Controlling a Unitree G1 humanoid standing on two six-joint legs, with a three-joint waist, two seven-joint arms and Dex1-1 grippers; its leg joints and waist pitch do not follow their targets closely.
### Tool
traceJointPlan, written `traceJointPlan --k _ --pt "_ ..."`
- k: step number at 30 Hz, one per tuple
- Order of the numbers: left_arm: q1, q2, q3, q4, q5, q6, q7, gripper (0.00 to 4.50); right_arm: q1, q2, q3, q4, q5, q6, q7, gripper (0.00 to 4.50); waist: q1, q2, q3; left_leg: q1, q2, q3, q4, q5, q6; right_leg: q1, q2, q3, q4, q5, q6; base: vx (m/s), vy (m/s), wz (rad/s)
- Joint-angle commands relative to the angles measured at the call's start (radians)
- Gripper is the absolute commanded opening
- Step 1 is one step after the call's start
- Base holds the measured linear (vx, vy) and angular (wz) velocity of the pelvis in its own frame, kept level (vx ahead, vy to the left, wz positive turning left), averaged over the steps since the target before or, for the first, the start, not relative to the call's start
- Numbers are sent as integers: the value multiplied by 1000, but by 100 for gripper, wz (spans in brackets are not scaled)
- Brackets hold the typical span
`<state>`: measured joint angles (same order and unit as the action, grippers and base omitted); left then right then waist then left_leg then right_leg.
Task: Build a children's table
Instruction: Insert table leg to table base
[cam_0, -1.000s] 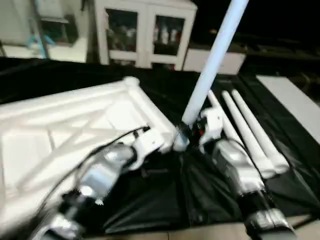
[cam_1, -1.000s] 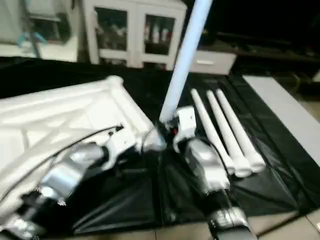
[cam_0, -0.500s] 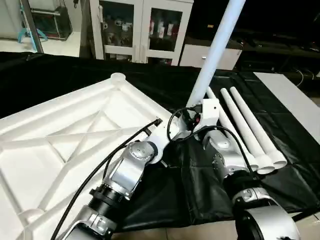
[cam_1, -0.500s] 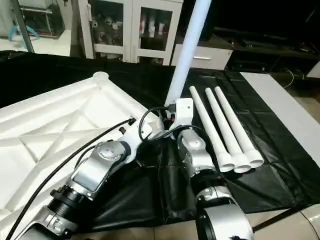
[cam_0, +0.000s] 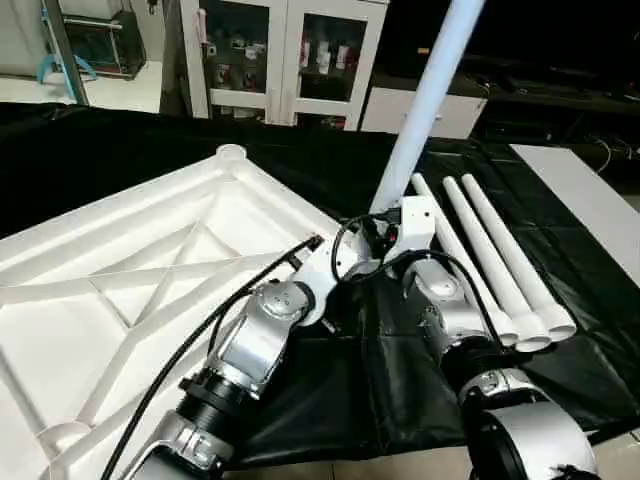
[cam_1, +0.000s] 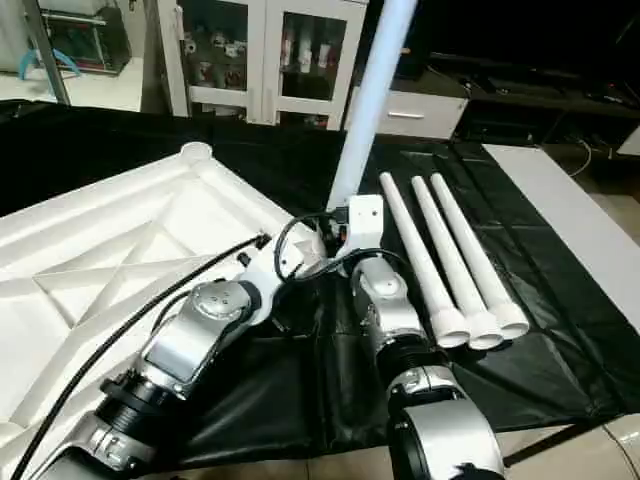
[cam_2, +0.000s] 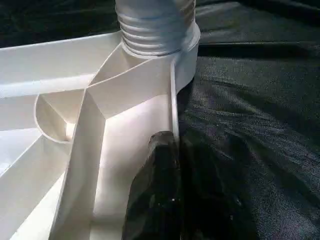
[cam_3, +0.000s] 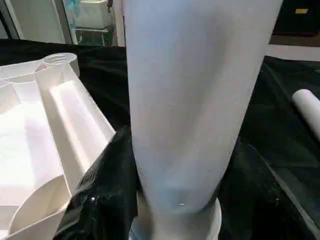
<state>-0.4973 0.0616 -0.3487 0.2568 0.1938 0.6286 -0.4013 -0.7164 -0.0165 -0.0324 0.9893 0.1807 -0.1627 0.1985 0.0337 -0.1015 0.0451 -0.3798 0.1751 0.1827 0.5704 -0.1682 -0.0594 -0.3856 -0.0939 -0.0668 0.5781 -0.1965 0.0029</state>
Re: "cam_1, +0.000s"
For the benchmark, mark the white plastic table leg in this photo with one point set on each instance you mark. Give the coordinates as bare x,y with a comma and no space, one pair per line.
478,255
415,250
375,100
450,260

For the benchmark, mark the white plastic table top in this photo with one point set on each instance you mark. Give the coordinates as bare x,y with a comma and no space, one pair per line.
100,270

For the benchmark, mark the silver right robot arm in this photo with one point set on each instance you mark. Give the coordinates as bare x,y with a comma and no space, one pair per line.
400,330

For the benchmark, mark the white drawer unit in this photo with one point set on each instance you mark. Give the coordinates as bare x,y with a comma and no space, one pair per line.
415,115

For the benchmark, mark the white glass door cabinet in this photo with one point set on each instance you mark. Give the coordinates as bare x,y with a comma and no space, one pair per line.
260,55

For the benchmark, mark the white side board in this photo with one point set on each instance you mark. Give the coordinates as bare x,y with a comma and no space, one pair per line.
570,210

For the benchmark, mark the black plastic mat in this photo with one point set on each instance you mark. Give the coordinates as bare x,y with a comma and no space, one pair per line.
560,340

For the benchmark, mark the teal small stool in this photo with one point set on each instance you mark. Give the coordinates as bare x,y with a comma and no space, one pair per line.
48,62

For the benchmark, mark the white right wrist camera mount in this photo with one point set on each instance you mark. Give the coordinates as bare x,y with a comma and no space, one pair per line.
365,222

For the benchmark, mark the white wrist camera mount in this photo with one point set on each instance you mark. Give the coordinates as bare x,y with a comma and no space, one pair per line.
285,265
365,222

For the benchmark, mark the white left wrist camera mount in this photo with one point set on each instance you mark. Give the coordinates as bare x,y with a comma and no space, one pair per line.
285,265

